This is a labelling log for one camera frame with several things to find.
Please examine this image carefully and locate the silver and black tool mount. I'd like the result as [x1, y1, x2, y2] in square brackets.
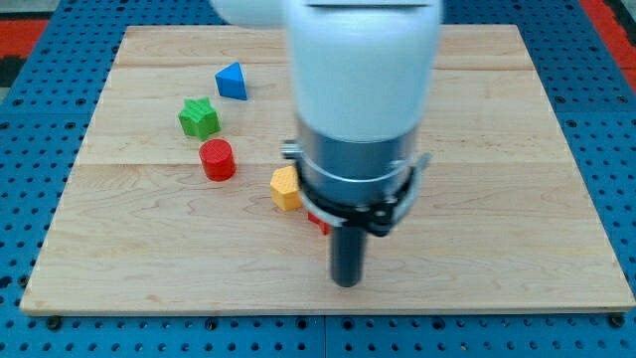
[281, 122, 430, 237]

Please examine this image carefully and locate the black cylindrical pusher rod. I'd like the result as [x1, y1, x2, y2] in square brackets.
[330, 226, 367, 287]

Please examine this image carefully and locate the red star block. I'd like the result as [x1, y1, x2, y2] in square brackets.
[307, 212, 331, 236]

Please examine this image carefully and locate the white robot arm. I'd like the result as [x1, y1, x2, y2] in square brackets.
[212, 0, 443, 287]

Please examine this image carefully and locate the green star block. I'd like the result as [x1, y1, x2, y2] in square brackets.
[178, 97, 221, 141]

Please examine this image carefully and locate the yellow hexagon block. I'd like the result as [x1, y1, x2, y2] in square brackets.
[270, 166, 302, 211]

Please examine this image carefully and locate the red cylinder block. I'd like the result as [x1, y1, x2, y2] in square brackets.
[199, 138, 237, 182]

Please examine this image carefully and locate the blue triangle block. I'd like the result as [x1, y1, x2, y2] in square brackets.
[215, 62, 247, 100]

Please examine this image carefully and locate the wooden board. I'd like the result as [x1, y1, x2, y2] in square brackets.
[21, 25, 635, 316]

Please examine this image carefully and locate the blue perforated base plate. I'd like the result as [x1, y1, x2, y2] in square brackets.
[1, 1, 635, 357]

